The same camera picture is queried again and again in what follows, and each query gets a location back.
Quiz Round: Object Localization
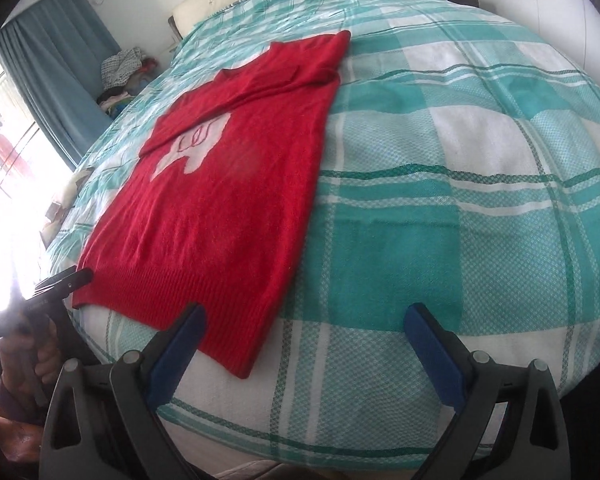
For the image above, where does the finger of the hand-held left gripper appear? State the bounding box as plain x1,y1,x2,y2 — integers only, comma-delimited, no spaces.
34,266,95,297

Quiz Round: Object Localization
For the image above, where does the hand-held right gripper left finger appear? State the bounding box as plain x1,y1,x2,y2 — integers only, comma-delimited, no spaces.
39,302,208,480

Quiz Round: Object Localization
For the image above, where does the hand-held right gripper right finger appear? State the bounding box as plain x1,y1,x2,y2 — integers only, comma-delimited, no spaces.
403,302,566,480

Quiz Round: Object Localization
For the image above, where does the red sweater with white rabbit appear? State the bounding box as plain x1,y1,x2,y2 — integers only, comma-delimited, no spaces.
72,30,352,380

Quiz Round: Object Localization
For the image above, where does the person's left forearm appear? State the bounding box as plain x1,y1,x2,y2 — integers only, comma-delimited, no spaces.
0,377,48,466

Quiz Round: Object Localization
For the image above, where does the pile of colourful clothes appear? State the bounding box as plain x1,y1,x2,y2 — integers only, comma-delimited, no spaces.
97,57,158,121

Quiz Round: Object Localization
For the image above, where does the person's left hand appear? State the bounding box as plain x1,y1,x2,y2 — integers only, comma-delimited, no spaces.
0,322,63,401

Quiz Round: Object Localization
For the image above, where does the patterned beige pillow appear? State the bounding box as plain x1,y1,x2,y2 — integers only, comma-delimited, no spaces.
40,167,88,246

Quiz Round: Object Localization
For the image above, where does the grey checked cloth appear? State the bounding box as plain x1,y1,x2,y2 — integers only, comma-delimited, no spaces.
101,46,143,88

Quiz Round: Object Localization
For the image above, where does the teal plaid blanket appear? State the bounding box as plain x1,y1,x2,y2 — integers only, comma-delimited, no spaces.
42,0,600,473

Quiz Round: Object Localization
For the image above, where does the blue curtain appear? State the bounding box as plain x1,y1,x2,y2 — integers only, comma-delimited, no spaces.
0,0,121,168

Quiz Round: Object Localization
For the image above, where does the cream padded headboard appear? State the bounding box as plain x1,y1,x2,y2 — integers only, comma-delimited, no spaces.
169,0,396,41

